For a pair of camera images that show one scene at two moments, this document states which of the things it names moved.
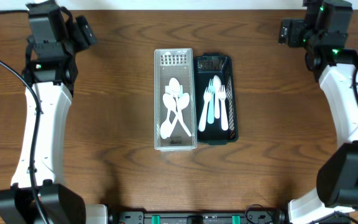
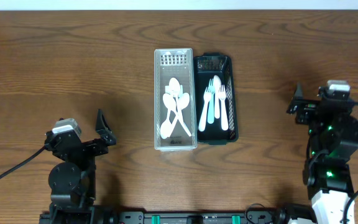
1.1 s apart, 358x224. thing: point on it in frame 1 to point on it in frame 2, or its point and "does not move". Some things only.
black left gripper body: x=41 y=18 to x=89 y=146
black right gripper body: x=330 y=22 to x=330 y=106
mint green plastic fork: x=210 y=116 does not move
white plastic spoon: x=174 y=88 does not move
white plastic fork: x=207 y=98 does not move
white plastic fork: x=222 y=94 does not move
